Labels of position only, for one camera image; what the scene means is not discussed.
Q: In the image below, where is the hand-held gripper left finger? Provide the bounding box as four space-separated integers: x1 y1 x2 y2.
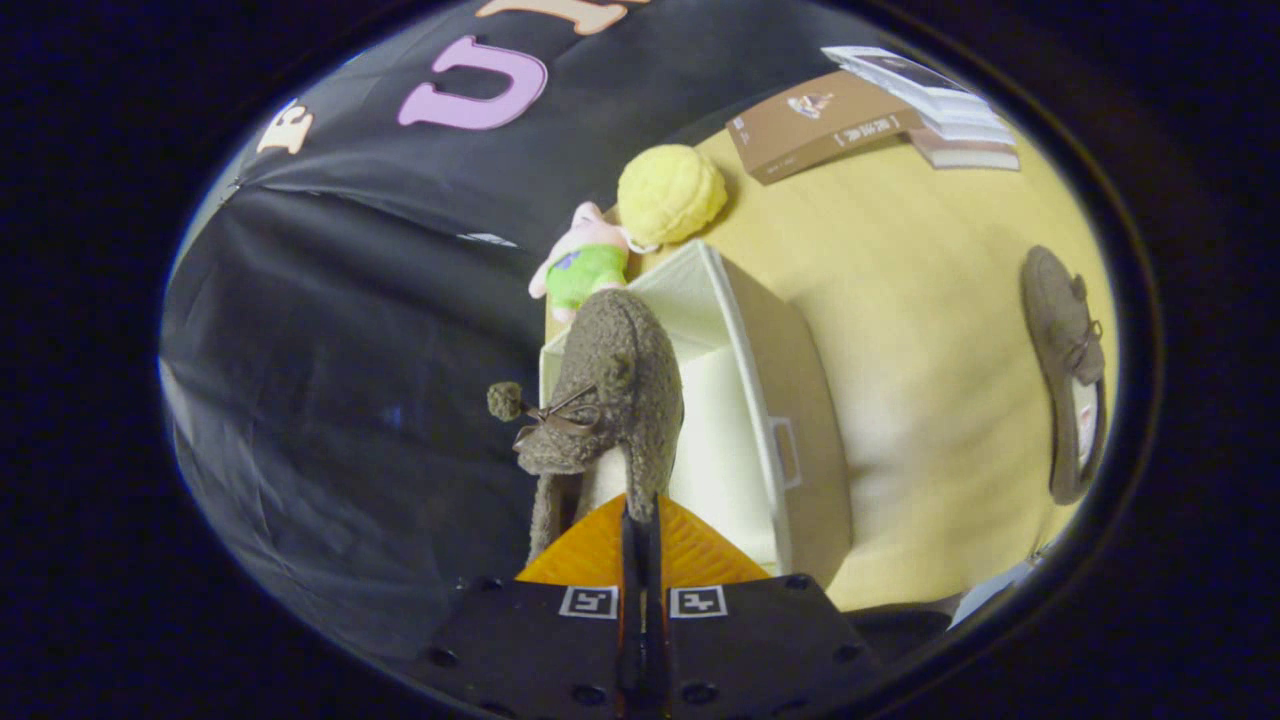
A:
418 495 647 720

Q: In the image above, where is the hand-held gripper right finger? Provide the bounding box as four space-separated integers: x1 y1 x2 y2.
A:
647 494 883 720

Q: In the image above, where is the beige storage box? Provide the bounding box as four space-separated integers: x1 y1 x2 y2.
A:
540 240 857 593

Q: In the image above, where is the brown fuzzy shoe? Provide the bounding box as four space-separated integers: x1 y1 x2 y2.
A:
487 290 687 571
1020 245 1109 506

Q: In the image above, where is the pink star plush toy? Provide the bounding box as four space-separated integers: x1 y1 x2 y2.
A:
528 202 658 326

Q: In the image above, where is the yellow round plush toy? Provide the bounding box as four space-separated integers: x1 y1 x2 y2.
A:
617 144 729 248

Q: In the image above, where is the plain white book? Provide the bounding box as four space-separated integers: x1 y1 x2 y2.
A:
860 75 1017 147

